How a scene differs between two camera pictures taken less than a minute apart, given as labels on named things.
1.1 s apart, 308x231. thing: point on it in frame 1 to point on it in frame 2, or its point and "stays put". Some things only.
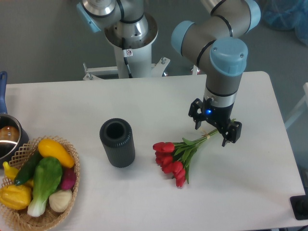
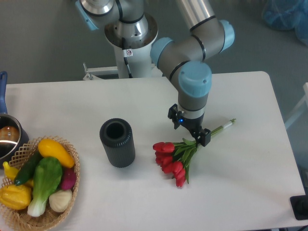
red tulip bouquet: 174,159 stays put
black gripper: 219,116 to 194,125
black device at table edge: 299,205 stays put
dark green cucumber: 27,171 stays put
